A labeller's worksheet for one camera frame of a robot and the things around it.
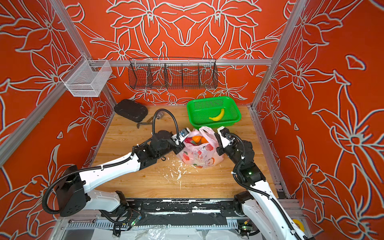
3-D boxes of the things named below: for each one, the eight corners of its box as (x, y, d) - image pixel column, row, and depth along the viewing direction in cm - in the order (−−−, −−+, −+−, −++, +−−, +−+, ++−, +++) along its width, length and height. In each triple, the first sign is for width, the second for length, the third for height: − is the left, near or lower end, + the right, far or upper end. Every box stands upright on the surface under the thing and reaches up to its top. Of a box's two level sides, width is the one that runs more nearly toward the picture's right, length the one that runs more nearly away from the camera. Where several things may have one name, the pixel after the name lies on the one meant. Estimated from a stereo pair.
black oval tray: (114, 112, 117) (111, 107, 113) (126, 101, 125) (124, 97, 121) (137, 124, 109) (135, 119, 105) (149, 112, 117) (148, 107, 113)
